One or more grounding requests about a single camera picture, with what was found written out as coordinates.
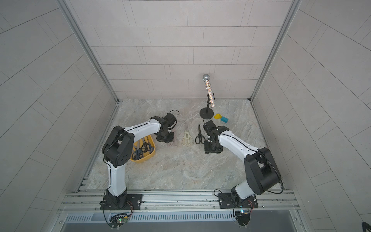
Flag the black scissors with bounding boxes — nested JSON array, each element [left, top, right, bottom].
[[195, 124, 205, 145]]

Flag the cream kitchen shears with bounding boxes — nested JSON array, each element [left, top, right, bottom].
[[182, 123, 194, 146]]

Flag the yellow plastic storage box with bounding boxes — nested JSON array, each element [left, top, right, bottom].
[[130, 135, 156, 163]]

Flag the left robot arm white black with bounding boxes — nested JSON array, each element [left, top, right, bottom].
[[102, 113, 177, 198]]

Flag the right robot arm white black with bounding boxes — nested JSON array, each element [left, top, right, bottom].
[[203, 121, 281, 203]]

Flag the teal small block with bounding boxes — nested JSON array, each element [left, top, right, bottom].
[[221, 117, 229, 123]]

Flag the glitter microphone with silver head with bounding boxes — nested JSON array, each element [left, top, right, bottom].
[[203, 74, 215, 108]]

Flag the dark grey handled scissors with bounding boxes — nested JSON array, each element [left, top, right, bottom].
[[141, 138, 154, 153]]

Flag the blue handled scissors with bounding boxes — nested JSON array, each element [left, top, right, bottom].
[[131, 148, 144, 161]]

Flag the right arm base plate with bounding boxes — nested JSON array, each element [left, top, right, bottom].
[[217, 192, 259, 209]]

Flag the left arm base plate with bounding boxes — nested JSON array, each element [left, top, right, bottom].
[[100, 192, 143, 211]]

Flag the right circuit board with wires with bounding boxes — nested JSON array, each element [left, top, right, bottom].
[[233, 208, 254, 227]]

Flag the circuit board with wires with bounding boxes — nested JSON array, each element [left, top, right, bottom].
[[233, 208, 254, 227], [103, 208, 134, 230]]

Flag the aluminium mounting rail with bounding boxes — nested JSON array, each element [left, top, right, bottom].
[[57, 190, 300, 214]]

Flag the left circuit board with wires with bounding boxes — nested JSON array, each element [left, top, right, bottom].
[[103, 208, 134, 230]]

